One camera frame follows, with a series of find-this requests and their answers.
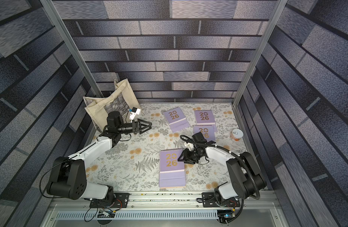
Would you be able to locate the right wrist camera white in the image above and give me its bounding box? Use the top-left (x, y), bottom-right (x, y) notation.
top-left (184, 143), bottom-right (194, 151)

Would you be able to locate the right aluminium frame post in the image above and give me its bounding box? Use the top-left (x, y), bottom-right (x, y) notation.
top-left (232, 0), bottom-right (288, 106)

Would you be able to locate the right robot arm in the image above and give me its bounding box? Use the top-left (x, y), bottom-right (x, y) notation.
top-left (178, 132), bottom-right (267, 206)

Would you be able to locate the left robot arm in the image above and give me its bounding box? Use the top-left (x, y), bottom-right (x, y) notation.
top-left (46, 111), bottom-right (152, 208)

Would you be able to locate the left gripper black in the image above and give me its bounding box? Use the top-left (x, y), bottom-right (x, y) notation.
top-left (117, 120), bottom-right (152, 135)

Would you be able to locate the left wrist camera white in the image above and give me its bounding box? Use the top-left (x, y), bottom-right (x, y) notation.
top-left (128, 107), bottom-right (141, 121)

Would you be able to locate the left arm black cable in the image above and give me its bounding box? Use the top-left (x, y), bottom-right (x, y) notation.
top-left (39, 161), bottom-right (118, 223)

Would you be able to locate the white orange round can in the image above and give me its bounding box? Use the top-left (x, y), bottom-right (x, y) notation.
top-left (230, 129), bottom-right (244, 141)

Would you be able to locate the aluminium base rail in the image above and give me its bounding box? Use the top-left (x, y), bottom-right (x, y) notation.
top-left (41, 191), bottom-right (289, 227)

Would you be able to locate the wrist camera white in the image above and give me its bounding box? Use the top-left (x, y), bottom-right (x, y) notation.
top-left (184, 143), bottom-right (194, 151)
top-left (128, 107), bottom-right (141, 121)

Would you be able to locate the aluminium frame post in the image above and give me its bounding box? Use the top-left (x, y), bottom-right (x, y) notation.
top-left (232, 0), bottom-right (288, 106)
top-left (40, 0), bottom-right (104, 98)

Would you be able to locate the purple calendar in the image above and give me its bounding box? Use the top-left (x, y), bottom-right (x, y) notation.
top-left (193, 125), bottom-right (216, 141)
top-left (164, 107), bottom-right (190, 133)
top-left (194, 110), bottom-right (215, 125)
top-left (159, 149), bottom-right (186, 188)

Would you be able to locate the beige Monet tote bag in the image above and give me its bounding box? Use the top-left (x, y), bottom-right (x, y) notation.
top-left (83, 79), bottom-right (141, 132)

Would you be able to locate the left aluminium frame post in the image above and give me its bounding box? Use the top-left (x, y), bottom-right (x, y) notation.
top-left (40, 0), bottom-right (104, 98)

